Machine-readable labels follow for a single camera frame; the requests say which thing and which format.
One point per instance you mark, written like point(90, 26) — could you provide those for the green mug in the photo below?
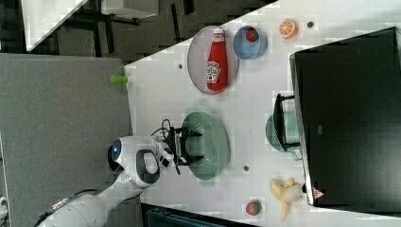
point(283, 134)

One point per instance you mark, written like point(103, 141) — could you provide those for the grey round plate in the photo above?
point(198, 55)

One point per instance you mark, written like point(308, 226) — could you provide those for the black toaster oven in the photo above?
point(347, 99)

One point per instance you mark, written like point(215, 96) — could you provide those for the orange slice toy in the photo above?
point(288, 29)

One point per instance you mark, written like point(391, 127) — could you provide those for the red strawberry in bowl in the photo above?
point(252, 35)

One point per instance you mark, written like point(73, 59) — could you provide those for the blue bowl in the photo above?
point(246, 50)

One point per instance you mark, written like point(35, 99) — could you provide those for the green cylinder object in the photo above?
point(119, 79)

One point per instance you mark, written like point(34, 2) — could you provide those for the green oval strainer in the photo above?
point(212, 145)

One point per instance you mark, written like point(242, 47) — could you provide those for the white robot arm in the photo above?
point(139, 160)

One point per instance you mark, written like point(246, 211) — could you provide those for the red strawberry on table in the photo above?
point(253, 208)

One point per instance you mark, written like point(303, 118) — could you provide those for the peeled toy banana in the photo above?
point(287, 193)

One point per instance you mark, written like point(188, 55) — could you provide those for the red ketchup bottle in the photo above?
point(217, 68)

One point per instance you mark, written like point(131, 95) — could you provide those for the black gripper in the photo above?
point(173, 141)

